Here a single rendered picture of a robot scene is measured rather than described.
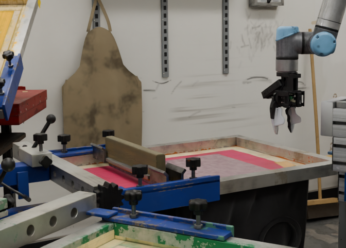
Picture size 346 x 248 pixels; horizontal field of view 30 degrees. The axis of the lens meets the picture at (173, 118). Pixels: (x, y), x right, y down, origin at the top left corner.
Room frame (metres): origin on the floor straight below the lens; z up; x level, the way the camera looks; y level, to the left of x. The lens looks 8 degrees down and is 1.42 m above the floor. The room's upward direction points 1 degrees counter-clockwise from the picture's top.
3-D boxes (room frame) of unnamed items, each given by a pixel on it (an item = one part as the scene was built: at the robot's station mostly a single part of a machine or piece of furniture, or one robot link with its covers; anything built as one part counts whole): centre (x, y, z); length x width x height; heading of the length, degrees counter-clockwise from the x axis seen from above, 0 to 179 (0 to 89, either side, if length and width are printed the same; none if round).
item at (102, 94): (3.99, 0.43, 1.06); 0.53 x 0.07 x 1.05; 120
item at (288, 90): (2.18, -0.39, 1.19); 0.09 x 0.08 x 0.12; 29
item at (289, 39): (2.19, -0.39, 1.35); 0.09 x 0.08 x 0.11; 84
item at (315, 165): (2.02, -0.05, 0.97); 0.79 x 0.58 x 0.04; 120
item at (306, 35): (2.16, -0.49, 1.35); 0.11 x 0.11 x 0.08; 84
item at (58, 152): (2.14, 0.29, 0.98); 0.30 x 0.05 x 0.07; 120
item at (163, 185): (1.66, 0.02, 0.98); 0.30 x 0.05 x 0.07; 120
